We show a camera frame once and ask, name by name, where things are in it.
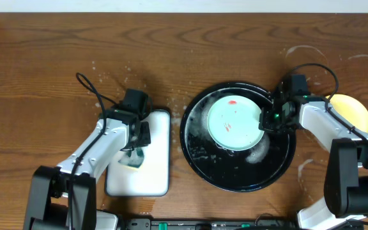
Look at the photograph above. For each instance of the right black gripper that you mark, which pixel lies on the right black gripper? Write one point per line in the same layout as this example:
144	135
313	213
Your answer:
265	122

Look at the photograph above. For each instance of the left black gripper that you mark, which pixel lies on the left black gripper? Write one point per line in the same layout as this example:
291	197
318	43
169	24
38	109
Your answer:
144	136

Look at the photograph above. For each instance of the green yellow foamy sponge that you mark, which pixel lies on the green yellow foamy sponge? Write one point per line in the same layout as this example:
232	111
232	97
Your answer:
133	158

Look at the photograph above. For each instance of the mint green plate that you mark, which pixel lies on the mint green plate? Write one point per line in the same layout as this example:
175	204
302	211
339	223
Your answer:
233	123

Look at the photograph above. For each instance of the yellow plate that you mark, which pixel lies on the yellow plate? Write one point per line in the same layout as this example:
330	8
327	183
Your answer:
351	110

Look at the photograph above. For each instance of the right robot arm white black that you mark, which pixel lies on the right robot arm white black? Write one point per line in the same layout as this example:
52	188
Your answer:
345	199

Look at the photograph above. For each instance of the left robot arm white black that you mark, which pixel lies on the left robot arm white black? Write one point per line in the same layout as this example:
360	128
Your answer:
64	196

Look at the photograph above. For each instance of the black rectangular tray with foam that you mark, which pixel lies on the black rectangular tray with foam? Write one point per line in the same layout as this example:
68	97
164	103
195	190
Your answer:
152	178

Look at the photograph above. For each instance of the round black tray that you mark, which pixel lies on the round black tray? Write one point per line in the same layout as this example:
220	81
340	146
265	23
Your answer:
237	171

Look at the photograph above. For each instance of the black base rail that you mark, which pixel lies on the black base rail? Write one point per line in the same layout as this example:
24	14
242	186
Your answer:
263	222

